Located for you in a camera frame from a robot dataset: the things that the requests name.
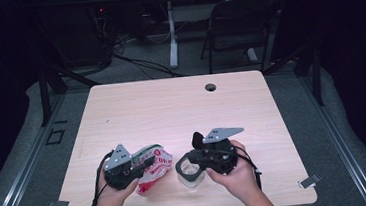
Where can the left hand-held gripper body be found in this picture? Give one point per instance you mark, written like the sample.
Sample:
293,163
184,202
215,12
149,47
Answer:
120,172

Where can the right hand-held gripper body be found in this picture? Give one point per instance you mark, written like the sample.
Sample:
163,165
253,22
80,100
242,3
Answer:
221,156

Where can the clear jar with black lid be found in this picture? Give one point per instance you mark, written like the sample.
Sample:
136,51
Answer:
190,174

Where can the red and white plastic bag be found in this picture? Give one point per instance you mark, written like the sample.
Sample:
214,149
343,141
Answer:
155,172

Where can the person's left hand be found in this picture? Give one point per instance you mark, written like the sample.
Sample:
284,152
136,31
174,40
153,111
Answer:
112,198

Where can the person's right hand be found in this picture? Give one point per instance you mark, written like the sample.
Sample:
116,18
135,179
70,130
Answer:
238,181

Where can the white desk leg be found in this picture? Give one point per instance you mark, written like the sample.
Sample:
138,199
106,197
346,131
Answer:
173,40

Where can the black folding chair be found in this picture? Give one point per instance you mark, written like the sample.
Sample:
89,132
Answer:
244,20

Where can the metal table bracket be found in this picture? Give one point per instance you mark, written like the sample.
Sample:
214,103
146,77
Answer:
57,205
309,181

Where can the metal floor rail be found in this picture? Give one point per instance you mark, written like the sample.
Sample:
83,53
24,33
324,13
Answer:
19,164
341,142

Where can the black stand frame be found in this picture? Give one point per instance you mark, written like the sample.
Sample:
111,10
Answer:
317,78
44,95

